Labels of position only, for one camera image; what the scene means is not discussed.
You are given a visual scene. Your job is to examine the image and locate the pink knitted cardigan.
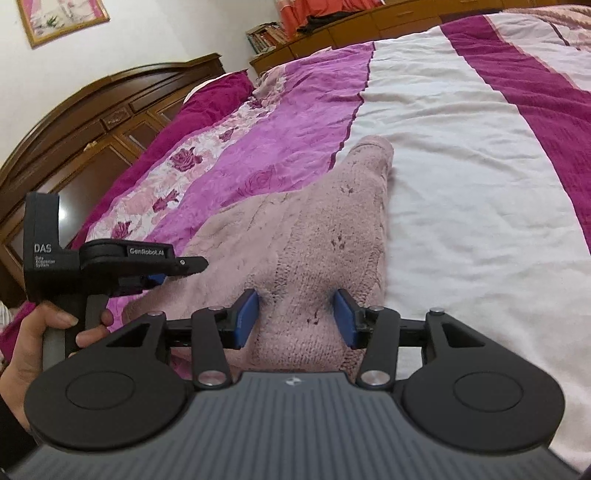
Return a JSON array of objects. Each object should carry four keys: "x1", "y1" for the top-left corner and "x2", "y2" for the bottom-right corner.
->
[{"x1": 122, "y1": 135, "x2": 395, "y2": 385}]

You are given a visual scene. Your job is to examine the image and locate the cream and orange curtain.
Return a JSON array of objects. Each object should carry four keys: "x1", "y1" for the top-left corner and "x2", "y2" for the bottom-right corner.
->
[{"x1": 272, "y1": 0, "x2": 386, "y2": 38}]

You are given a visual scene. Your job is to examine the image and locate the dark wooden headboard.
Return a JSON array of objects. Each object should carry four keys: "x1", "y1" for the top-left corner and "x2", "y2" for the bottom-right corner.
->
[{"x1": 0, "y1": 52, "x2": 227, "y2": 308}]

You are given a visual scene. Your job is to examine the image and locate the striped pink white bedspread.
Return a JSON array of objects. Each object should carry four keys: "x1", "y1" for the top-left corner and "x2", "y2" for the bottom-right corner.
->
[{"x1": 0, "y1": 4, "x2": 591, "y2": 472}]

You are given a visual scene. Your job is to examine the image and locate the dark cloth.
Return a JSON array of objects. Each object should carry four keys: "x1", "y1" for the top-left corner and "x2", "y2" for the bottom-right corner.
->
[{"x1": 295, "y1": 14, "x2": 342, "y2": 34}]

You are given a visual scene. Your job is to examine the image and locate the light wooden cabinet unit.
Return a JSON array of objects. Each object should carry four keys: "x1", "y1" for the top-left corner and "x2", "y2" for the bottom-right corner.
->
[{"x1": 249, "y1": 0, "x2": 591, "y2": 77}]

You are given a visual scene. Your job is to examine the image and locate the framed pink wall picture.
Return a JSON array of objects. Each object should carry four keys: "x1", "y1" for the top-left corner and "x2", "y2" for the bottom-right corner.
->
[{"x1": 16, "y1": 0, "x2": 110, "y2": 49}]

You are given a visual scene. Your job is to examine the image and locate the row of books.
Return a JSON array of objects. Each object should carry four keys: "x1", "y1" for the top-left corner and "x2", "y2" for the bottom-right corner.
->
[{"x1": 246, "y1": 22, "x2": 289, "y2": 54}]

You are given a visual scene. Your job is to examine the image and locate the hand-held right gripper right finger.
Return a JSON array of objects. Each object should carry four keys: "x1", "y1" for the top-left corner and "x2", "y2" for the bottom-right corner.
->
[{"x1": 332, "y1": 288, "x2": 486, "y2": 388}]

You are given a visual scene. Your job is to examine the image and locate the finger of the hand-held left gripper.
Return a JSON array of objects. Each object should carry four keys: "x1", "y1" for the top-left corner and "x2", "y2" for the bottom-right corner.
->
[
  {"x1": 113, "y1": 272, "x2": 168, "y2": 297},
  {"x1": 163, "y1": 256, "x2": 209, "y2": 279}
]

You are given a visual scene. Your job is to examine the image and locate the person's left hand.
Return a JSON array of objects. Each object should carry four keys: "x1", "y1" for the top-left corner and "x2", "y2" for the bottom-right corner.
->
[{"x1": 0, "y1": 305, "x2": 115, "y2": 433}]

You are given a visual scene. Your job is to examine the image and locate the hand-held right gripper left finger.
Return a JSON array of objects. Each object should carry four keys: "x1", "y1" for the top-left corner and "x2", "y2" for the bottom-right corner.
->
[{"x1": 105, "y1": 289, "x2": 260, "y2": 389}]

